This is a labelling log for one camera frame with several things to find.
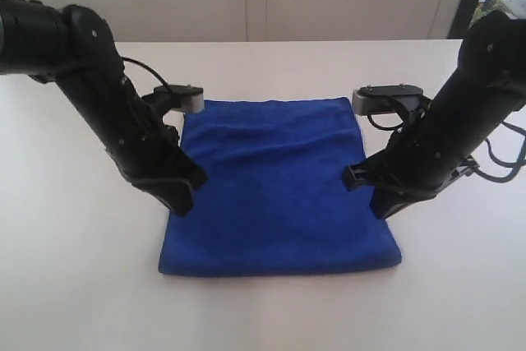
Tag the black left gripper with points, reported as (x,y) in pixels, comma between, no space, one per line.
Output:
(146,150)

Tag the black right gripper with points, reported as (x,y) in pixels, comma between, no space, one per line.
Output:
(421,162)

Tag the blue microfiber towel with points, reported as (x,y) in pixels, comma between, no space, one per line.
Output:
(274,202)

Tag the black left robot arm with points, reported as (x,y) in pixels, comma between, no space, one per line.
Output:
(74,48)

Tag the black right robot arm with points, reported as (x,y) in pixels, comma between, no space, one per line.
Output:
(490,76)

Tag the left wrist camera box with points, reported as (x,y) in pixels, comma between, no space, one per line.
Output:
(179,98)

